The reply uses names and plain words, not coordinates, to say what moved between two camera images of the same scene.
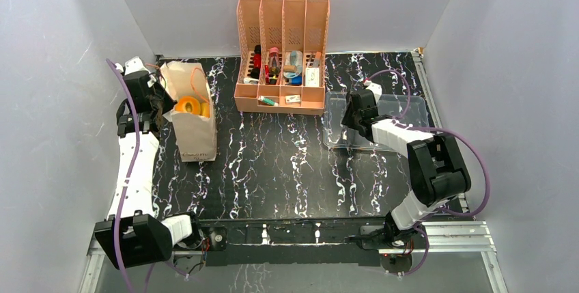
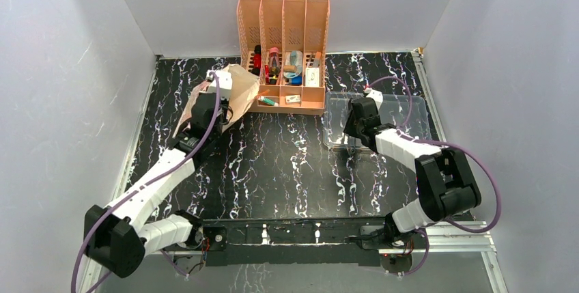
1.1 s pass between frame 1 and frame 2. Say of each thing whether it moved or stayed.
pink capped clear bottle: stayed
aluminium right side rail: stayed
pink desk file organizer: stayed
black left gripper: moved
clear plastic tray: stayed
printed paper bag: moved
